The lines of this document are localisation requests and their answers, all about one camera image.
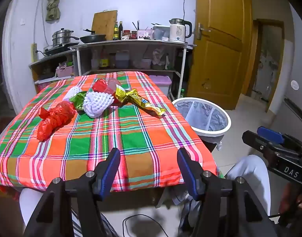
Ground purple lidded storage box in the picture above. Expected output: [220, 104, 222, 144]
[148, 75, 172, 97]

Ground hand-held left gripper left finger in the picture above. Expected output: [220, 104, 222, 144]
[24, 148, 121, 237]

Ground wooden side cabinet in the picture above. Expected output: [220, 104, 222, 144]
[29, 51, 77, 94]

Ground white plastic bottle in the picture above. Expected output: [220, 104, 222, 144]
[91, 50, 99, 70]

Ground white electric kettle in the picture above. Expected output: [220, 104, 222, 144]
[169, 18, 193, 42]

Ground pink utensil box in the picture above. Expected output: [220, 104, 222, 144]
[137, 29, 154, 40]

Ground steel steamer pot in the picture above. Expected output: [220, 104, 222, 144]
[51, 28, 80, 47]

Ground red plastic bag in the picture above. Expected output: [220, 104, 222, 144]
[37, 101, 76, 142]

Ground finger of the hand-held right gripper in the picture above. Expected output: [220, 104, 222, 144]
[242, 130, 281, 154]
[257, 126, 285, 145]

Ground black frying pan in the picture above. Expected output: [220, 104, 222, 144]
[79, 28, 107, 43]

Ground clear plastic bin liner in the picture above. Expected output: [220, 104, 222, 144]
[174, 100, 229, 151]

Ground wooden cutting board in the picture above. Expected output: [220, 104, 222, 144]
[92, 10, 118, 36]

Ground yellow snack wrapper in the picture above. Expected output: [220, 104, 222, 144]
[115, 84, 128, 104]

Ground white metal shelf rack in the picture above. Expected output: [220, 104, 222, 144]
[68, 39, 197, 99]

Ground hanging green cloth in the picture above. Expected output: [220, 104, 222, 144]
[45, 0, 61, 21]

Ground red and pink wrapper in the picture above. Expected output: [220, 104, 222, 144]
[92, 79, 109, 94]

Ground plastic oil jug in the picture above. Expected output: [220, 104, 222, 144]
[115, 51, 130, 69]

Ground long gold snack wrapper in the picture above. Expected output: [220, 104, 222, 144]
[124, 89, 167, 116]

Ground black induction cooker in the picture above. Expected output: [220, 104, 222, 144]
[43, 45, 76, 56]

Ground small white foam fruit net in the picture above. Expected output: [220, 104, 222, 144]
[63, 86, 83, 102]

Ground metal door handle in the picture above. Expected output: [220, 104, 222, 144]
[196, 23, 212, 40]

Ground crumpled plastic bags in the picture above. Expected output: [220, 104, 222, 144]
[152, 49, 170, 70]

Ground person's right hand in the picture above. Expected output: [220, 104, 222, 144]
[280, 183, 302, 226]

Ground pink plastic basket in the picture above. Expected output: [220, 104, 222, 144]
[55, 65, 75, 78]

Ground person's leg white trousers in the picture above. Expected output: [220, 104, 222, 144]
[19, 188, 46, 230]
[223, 154, 272, 218]

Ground clear plastic container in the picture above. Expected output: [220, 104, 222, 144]
[152, 25, 170, 40]

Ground white round bin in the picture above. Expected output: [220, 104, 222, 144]
[171, 97, 232, 144]

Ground yellow wooden door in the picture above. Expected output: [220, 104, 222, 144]
[187, 0, 252, 110]

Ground yellow label bottle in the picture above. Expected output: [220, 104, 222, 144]
[99, 49, 109, 70]

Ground plaid tablecloth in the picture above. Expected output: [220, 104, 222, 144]
[0, 71, 219, 193]

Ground large white foam fruit net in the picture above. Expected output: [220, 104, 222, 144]
[82, 91, 115, 118]

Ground green snack wrapper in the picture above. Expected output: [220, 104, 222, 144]
[69, 91, 88, 111]

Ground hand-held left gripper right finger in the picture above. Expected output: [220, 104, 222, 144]
[177, 148, 278, 237]

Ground pink plastic tub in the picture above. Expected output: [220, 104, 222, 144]
[140, 58, 152, 70]

